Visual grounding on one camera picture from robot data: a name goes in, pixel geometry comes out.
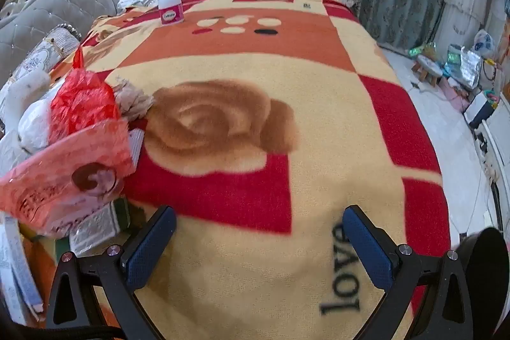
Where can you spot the white storage box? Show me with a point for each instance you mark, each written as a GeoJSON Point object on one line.
{"type": "Point", "coordinates": [480, 113]}

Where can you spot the green shiny wrapper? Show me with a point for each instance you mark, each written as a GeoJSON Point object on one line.
{"type": "Point", "coordinates": [420, 51]}

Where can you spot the printed rose blanket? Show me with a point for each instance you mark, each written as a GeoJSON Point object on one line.
{"type": "Point", "coordinates": [239, 85]}

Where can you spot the striped bolster pillow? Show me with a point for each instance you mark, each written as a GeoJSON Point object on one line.
{"type": "Point", "coordinates": [44, 53]}

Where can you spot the silver foil bag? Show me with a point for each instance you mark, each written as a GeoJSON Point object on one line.
{"type": "Point", "coordinates": [464, 65]}

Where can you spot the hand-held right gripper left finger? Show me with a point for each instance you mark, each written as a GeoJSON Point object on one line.
{"type": "Point", "coordinates": [151, 248]}

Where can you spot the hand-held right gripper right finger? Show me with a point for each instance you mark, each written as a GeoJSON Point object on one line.
{"type": "Point", "coordinates": [366, 250]}

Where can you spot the small wooden stool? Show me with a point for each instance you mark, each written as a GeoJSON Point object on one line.
{"type": "Point", "coordinates": [428, 69]}

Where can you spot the brown tissue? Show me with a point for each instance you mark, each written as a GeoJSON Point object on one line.
{"type": "Point", "coordinates": [133, 101]}

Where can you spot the white tissue wad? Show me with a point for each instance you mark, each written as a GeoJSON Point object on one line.
{"type": "Point", "coordinates": [34, 125]}

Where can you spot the black trash bin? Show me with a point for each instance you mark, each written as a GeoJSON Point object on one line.
{"type": "Point", "coordinates": [486, 276]}

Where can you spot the white bottle pink label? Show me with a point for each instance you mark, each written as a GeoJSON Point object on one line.
{"type": "Point", "coordinates": [170, 5]}

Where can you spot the white blue plastic bag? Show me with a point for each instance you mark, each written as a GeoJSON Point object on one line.
{"type": "Point", "coordinates": [484, 43]}

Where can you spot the small white ribbed box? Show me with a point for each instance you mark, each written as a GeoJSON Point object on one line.
{"type": "Point", "coordinates": [135, 149]}

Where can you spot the white medicine box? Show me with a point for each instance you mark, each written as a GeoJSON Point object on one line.
{"type": "Point", "coordinates": [18, 272]}

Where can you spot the green white box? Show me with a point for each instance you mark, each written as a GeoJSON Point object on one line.
{"type": "Point", "coordinates": [99, 224]}

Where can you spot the grey tufted sofa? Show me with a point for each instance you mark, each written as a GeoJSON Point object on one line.
{"type": "Point", "coordinates": [59, 5]}

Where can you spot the pink translucent packet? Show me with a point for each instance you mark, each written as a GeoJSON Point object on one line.
{"type": "Point", "coordinates": [59, 172]}

